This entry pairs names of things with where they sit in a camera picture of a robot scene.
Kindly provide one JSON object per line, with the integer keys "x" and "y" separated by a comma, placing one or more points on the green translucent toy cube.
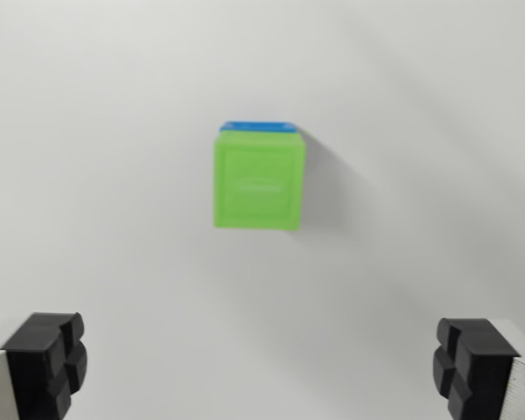
{"x": 258, "y": 184}

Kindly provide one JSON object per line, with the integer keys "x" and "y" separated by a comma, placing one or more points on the gripper left finger with silver black pad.
{"x": 39, "y": 363}

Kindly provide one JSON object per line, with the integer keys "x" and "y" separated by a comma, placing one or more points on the blue embossed toy cube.
{"x": 258, "y": 126}

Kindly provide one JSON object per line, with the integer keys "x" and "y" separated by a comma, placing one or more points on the gripper right finger with silver black pad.
{"x": 477, "y": 367}

